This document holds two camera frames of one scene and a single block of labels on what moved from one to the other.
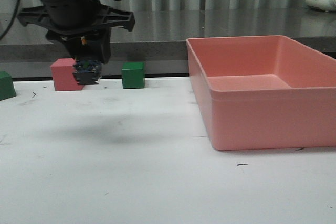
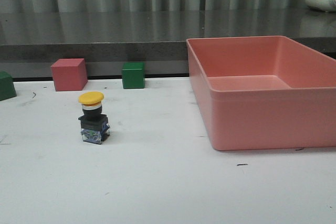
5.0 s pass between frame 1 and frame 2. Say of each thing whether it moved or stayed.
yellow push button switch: moved
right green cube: stayed
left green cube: stayed
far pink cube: stayed
